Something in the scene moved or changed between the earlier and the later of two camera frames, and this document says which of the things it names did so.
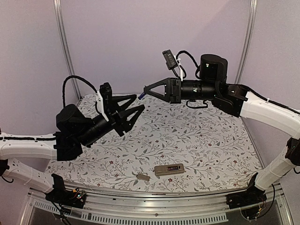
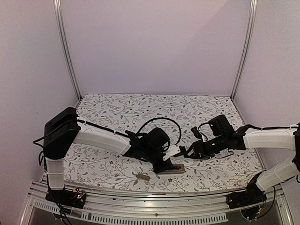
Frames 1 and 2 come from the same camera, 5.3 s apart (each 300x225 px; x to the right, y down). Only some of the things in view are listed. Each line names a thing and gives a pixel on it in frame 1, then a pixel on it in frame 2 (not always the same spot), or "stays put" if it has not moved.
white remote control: x=168 y=169 stays put
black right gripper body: x=176 y=98 -> x=207 y=152
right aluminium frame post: x=250 y=36 stays put
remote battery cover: x=144 y=177 stays put
